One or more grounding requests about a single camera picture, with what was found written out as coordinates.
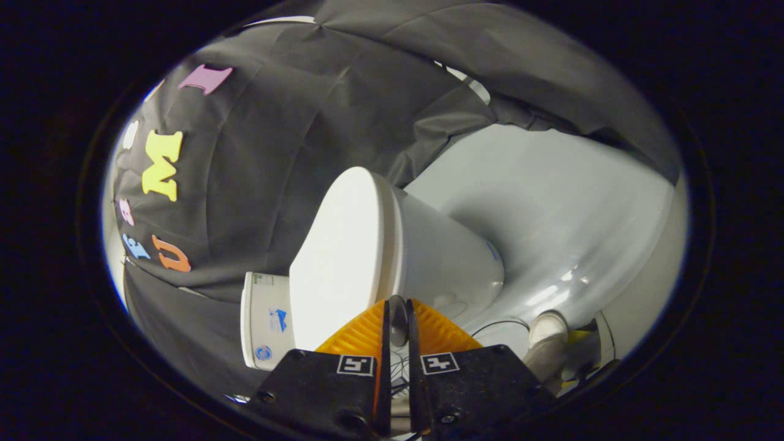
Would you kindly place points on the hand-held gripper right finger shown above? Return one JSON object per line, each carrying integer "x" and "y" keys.
{"x": 478, "y": 383}

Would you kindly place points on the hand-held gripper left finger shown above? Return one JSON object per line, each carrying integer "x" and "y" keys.
{"x": 318, "y": 386}

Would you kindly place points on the white toilet lid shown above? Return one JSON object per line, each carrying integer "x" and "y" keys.
{"x": 343, "y": 257}

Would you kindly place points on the white toilet tank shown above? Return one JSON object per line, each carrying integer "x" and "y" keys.
{"x": 263, "y": 306}

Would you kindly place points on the white toilet bowl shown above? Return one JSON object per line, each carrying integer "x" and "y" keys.
{"x": 447, "y": 257}

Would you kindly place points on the person's grey trouser leg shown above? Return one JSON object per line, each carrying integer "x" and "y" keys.
{"x": 544, "y": 364}

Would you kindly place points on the person's white shoe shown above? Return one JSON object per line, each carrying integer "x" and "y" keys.
{"x": 548, "y": 324}

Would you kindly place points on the black backdrop cloth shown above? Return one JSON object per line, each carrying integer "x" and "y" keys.
{"x": 275, "y": 153}

